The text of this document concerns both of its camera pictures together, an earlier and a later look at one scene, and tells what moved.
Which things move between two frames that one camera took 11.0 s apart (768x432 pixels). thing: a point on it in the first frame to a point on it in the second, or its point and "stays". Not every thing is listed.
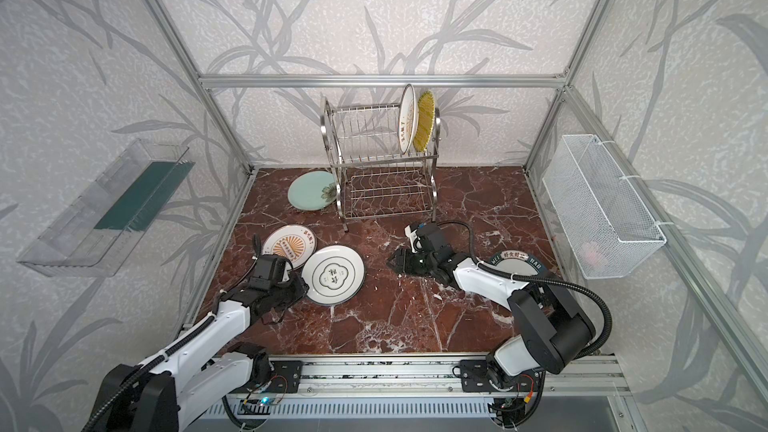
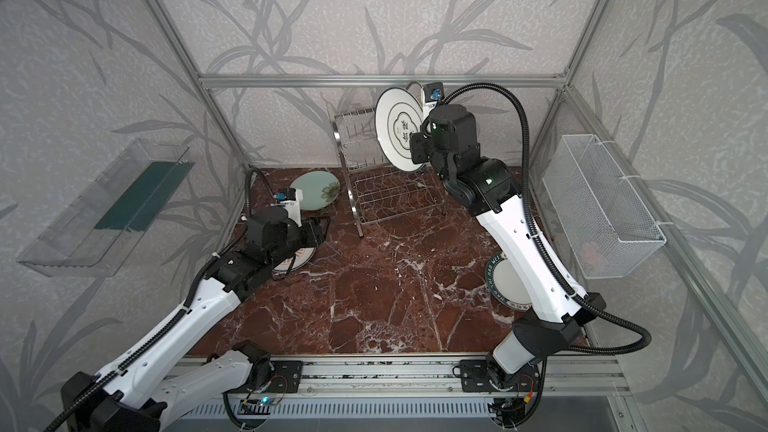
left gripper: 287,288 to 312,232
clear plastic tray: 102,228 stays
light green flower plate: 313,190 stays
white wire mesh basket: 604,224 stays
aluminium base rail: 439,376 stays
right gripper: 414,260 to 420,148
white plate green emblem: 334,275 to 398,114
